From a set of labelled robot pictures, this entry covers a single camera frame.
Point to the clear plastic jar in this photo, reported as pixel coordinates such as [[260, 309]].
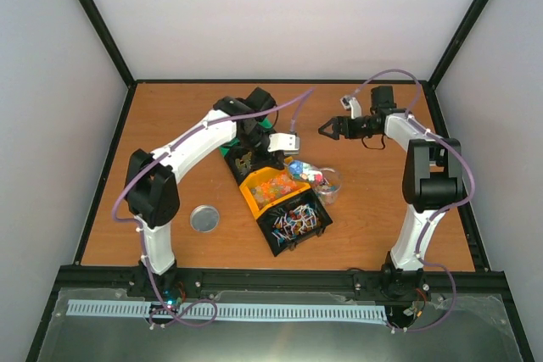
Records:
[[329, 187]]

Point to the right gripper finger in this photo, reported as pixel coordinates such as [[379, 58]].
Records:
[[335, 123], [333, 134]]

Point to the black lollipop bin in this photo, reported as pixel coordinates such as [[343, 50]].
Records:
[[287, 224]]

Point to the green candy bin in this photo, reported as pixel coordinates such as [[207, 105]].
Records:
[[265, 125]]

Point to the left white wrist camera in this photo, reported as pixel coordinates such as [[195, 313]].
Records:
[[287, 143]]

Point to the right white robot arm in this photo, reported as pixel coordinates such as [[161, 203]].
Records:
[[431, 184]]

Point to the round metal lid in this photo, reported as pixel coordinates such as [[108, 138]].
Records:
[[204, 218]]

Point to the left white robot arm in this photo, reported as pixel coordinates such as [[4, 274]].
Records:
[[151, 190]]

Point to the light blue cable duct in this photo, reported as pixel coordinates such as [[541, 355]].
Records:
[[370, 314]]

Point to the yellow star candy bin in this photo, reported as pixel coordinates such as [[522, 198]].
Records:
[[266, 188]]

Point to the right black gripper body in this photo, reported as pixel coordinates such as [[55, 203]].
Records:
[[361, 131]]

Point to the black popsicle candy bin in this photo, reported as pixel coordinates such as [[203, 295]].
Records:
[[243, 161]]

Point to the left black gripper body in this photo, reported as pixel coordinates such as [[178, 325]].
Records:
[[256, 159]]

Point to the metal scoop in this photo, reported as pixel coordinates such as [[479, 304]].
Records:
[[302, 171]]

